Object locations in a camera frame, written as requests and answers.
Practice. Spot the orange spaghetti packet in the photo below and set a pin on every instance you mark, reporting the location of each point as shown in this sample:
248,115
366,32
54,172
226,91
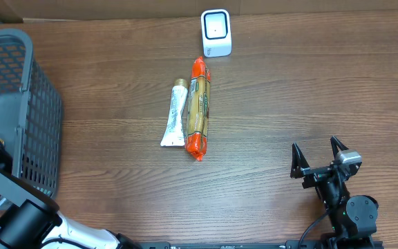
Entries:
198,110

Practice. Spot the dark grey plastic basket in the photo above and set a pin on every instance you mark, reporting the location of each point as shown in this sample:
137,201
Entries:
31,113

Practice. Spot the white tube with gold cap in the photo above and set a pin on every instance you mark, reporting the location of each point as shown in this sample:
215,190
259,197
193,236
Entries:
174,134

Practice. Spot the white barcode scanner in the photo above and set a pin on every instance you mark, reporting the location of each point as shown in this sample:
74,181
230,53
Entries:
216,33

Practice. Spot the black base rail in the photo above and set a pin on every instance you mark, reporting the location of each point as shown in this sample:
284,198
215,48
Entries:
289,244

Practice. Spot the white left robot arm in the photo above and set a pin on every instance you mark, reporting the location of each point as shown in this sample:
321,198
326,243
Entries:
30,219

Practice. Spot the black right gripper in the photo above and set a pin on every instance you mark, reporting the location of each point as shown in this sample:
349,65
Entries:
322,172

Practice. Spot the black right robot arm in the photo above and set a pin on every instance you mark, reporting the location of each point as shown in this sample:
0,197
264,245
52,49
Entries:
353,218

